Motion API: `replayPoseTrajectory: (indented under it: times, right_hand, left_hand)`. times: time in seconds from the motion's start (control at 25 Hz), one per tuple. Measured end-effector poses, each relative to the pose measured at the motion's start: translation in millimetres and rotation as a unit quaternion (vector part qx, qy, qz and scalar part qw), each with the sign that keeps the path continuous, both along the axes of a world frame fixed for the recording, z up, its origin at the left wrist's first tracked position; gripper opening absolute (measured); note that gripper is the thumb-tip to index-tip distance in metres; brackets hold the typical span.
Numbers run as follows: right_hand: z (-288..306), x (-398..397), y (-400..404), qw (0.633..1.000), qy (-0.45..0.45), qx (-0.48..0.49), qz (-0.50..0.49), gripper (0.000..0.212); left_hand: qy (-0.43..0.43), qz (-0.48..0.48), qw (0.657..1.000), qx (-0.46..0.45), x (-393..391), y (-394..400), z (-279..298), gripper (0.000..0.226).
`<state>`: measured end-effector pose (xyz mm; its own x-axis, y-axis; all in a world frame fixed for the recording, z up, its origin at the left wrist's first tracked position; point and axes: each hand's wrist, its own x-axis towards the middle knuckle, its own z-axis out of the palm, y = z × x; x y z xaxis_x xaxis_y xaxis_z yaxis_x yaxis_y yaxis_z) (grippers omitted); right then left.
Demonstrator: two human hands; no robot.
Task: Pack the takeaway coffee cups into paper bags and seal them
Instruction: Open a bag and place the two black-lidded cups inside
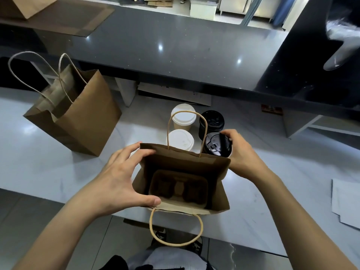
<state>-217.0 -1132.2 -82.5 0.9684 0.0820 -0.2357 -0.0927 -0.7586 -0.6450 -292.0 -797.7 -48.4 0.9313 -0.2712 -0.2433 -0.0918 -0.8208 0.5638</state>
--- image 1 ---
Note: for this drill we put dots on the person's right hand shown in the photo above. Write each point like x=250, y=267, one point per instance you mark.
x=247, y=157

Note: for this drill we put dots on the person's left hand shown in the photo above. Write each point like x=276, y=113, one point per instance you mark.
x=115, y=185

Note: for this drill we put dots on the black lid coffee cup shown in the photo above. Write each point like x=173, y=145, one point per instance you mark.
x=216, y=144
x=212, y=121

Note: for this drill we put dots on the brown paper bag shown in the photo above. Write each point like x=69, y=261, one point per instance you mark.
x=17, y=4
x=180, y=160
x=84, y=121

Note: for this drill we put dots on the tan coffee cup white lid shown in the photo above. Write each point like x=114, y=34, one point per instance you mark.
x=188, y=114

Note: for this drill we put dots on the stack of white paper sheets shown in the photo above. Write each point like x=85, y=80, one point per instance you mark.
x=347, y=202

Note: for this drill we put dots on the person's left forearm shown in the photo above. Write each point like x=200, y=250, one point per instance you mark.
x=56, y=239

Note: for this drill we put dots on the person's right forearm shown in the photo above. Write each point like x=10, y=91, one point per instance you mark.
x=309, y=227

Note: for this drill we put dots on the brown cardboard cup holder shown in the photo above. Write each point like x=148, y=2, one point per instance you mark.
x=180, y=187

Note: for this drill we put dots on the person's left shoe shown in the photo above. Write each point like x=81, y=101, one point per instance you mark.
x=159, y=235

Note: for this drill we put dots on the person's shoe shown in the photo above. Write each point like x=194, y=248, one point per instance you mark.
x=159, y=235
x=196, y=246

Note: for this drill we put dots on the person's white shirt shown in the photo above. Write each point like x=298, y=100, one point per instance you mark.
x=169, y=258

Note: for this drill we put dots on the person's right shoe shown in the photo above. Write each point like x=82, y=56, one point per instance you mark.
x=196, y=246

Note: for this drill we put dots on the black body harness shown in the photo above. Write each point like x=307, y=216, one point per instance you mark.
x=115, y=262

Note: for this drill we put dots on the white support panel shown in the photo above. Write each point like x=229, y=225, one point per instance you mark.
x=126, y=91

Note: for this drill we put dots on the black acrylic organizer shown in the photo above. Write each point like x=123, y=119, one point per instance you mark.
x=292, y=70

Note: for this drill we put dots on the black floor mat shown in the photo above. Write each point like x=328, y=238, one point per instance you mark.
x=22, y=73

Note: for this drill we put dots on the blue plastic chair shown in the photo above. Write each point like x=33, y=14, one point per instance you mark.
x=251, y=11

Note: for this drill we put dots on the plastic wrapped white pack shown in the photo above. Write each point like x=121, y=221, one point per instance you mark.
x=343, y=42

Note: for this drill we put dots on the blue window curtain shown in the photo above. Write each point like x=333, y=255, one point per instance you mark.
x=284, y=11

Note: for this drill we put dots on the stainless steel refrigerator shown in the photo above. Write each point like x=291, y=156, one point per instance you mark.
x=236, y=5

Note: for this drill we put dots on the white box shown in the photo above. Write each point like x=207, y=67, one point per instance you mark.
x=203, y=9

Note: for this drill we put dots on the brown table runner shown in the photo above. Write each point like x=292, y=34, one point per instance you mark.
x=62, y=16

